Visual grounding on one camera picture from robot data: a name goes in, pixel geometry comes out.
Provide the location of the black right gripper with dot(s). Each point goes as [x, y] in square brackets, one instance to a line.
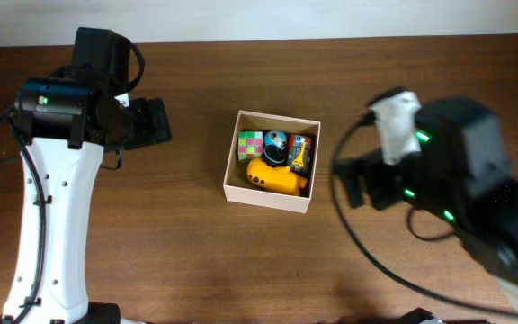
[371, 178]

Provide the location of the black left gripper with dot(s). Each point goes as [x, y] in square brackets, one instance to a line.
[152, 124]

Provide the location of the red grey toy car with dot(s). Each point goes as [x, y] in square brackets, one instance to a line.
[299, 154]

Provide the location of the pastel puzzle cube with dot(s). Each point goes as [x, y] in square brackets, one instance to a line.
[249, 145]

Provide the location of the orange toy figure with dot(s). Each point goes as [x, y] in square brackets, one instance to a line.
[275, 179]

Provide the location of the black round cap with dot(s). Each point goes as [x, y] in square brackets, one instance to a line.
[275, 156]

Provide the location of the blue ball with eyes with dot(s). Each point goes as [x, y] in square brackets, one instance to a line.
[275, 138]

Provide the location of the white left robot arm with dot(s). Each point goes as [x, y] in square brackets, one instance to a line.
[63, 129]

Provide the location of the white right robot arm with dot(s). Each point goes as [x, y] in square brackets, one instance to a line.
[447, 158]

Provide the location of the pink cardboard box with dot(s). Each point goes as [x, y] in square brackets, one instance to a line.
[236, 186]

